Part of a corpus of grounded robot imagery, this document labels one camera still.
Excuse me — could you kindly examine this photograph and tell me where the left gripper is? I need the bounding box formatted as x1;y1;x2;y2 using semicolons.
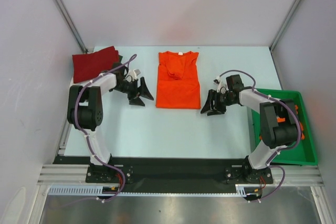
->
112;77;153;106

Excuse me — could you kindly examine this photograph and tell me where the orange t-shirt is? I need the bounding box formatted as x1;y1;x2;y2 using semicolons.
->
258;104;307;142
155;51;201;110

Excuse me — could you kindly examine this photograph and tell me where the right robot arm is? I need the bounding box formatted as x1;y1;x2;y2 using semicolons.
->
201;74;302;184

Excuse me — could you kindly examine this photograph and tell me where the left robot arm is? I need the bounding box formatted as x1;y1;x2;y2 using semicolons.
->
67;62;154;183

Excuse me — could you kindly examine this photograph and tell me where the folded dark green t-shirt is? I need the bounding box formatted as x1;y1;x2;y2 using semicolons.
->
118;55;123;64

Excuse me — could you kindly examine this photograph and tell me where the folded red t-shirt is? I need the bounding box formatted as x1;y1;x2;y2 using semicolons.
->
72;46;120;83

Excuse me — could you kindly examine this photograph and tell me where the orange t-shirt in bin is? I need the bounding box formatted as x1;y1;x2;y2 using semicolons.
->
258;104;307;142

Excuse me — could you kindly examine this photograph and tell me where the green plastic bin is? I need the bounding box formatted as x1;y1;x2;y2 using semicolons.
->
258;89;318;166

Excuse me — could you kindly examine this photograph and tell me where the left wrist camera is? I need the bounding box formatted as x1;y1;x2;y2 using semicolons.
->
130;69;141;80

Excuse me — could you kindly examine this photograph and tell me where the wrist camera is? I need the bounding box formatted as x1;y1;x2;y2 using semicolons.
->
214;76;227;93
130;69;141;80

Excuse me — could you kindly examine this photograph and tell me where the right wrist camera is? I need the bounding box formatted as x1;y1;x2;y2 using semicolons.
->
214;76;227;93

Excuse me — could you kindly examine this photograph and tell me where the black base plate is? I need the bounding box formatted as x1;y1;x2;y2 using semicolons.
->
54;155;274;197

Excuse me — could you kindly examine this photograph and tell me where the grey cable duct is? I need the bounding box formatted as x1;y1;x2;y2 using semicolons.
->
48;185;121;196

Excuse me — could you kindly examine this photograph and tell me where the aluminium frame rail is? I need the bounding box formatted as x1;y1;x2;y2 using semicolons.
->
37;164;88;185

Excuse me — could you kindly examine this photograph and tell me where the left corner frame post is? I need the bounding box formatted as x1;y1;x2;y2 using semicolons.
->
52;0;88;54

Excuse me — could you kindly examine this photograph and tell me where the corner frame post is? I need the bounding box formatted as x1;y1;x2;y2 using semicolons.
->
269;0;303;54
52;0;88;54

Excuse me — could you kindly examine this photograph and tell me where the right corner frame post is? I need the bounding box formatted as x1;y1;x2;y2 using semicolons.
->
269;0;303;54

